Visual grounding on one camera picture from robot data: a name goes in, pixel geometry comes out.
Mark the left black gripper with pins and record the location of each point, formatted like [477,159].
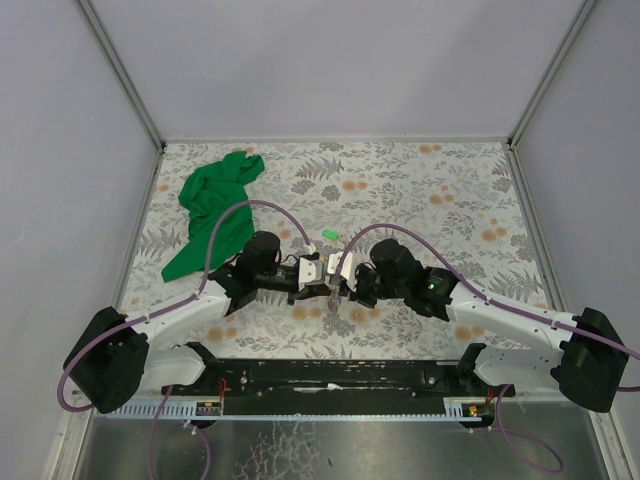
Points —
[304,288]

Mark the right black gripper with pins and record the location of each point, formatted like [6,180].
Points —
[357,287]

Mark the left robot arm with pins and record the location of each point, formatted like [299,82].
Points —
[116,356]

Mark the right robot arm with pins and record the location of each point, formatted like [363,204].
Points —
[580,356]

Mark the light green key tag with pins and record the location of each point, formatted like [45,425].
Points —
[329,234]

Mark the green cloth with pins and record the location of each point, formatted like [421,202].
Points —
[206,194]

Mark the floral table mat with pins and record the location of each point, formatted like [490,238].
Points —
[453,201]

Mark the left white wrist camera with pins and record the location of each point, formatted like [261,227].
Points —
[311,270]

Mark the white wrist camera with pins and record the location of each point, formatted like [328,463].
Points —
[341,267]
[311,270]

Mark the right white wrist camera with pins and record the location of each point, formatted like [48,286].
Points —
[341,267]

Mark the aluminium frame rail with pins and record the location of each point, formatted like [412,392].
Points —
[584,380]

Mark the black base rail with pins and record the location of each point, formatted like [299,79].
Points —
[340,388]

